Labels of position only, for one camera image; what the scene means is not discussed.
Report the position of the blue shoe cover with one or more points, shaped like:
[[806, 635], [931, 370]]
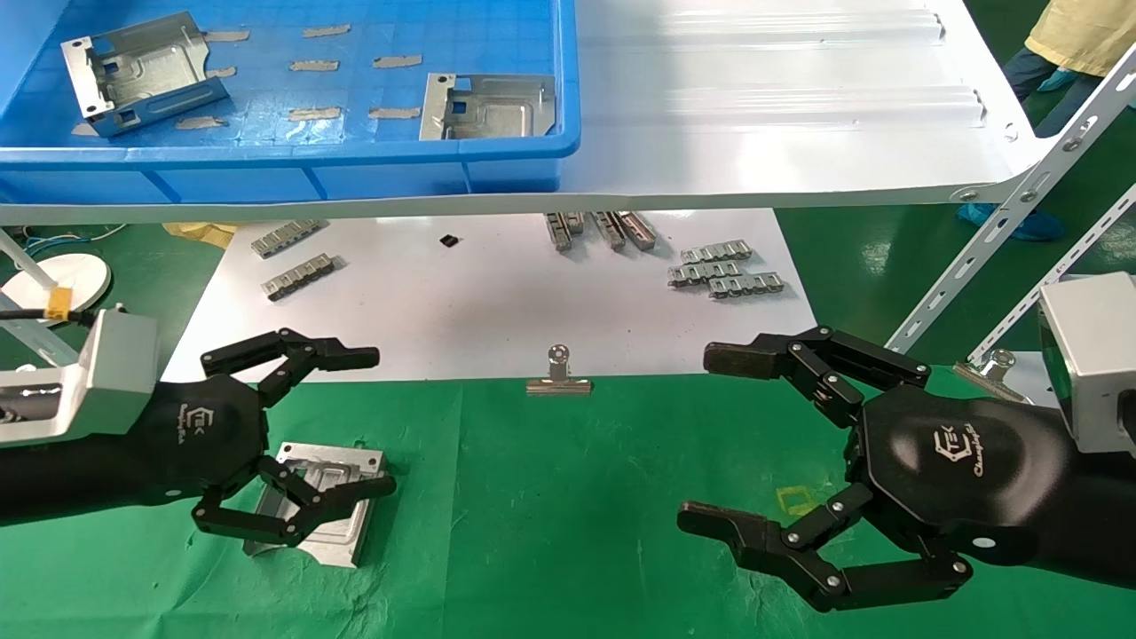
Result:
[[1012, 222]]

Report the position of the white round stand base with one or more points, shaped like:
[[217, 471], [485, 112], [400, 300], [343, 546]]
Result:
[[84, 275]]

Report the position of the white metal shelf panel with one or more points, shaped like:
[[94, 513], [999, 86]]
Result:
[[754, 106]]

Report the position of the silver binder clip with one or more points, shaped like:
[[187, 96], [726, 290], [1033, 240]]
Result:
[[559, 383], [990, 373]]

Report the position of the white perforated angle strut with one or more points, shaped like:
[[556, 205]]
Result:
[[1003, 222], [40, 344], [1065, 266]]

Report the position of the white floor board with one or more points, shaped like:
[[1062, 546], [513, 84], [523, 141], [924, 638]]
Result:
[[488, 311]]

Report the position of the blue plastic bin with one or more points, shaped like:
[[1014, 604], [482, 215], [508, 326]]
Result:
[[266, 169]]

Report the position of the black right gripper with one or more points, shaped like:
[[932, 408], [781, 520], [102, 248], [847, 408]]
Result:
[[958, 470]]

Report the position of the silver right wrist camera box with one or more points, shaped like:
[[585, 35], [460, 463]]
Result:
[[1096, 355]]

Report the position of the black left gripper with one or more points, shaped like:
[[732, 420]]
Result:
[[204, 435]]

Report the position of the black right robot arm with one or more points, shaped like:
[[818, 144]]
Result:
[[1105, 532]]

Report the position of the beige tape strip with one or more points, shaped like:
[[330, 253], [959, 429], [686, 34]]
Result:
[[86, 130], [315, 114], [396, 113], [314, 65], [398, 61], [326, 31]]

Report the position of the green table cloth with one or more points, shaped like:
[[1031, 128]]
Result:
[[550, 515]]

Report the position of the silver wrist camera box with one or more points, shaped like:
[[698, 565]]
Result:
[[115, 373], [1096, 355]]

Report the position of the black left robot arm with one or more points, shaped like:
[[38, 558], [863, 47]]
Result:
[[71, 479]]

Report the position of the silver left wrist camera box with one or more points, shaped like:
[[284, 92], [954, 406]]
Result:
[[115, 373]]

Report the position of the sheet metal bracket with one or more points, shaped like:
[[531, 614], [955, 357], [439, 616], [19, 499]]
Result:
[[146, 75], [493, 111], [342, 537]]

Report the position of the yellow plastic bag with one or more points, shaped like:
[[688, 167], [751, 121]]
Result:
[[204, 232]]

